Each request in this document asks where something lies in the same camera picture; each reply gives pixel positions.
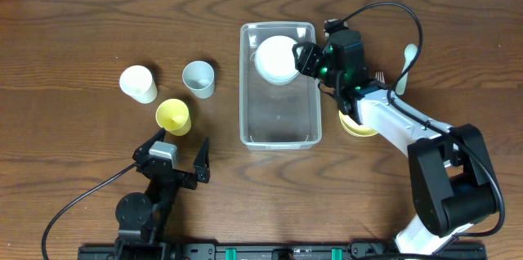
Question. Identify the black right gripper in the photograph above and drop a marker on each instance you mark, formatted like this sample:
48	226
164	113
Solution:
324	65

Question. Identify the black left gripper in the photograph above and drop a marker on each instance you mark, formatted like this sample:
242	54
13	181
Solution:
176	174

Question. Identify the white plastic bowl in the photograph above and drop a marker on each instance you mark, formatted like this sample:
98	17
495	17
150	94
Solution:
274	60

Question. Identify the white plastic fork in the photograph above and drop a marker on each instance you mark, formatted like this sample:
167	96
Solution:
380	76

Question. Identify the yellow plastic bowl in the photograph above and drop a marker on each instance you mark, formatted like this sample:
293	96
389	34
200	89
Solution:
353	128

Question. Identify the mint green plastic spoon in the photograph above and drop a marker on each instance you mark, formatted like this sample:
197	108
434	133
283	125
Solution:
409	53

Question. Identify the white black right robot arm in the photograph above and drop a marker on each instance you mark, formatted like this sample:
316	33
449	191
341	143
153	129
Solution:
452	178

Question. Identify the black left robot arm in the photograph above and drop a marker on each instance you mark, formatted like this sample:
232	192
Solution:
142	216

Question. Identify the clear plastic container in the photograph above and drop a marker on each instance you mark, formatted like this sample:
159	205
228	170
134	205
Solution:
276	117

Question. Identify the yellow plastic cup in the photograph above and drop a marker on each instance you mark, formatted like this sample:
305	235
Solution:
173	115

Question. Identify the white plastic cup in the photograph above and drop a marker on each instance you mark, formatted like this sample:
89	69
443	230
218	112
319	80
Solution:
137	82

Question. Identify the grey plastic cup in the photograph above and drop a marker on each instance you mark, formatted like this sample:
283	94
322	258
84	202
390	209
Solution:
199	77

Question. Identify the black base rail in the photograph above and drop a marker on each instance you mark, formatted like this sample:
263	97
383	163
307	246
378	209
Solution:
354	250

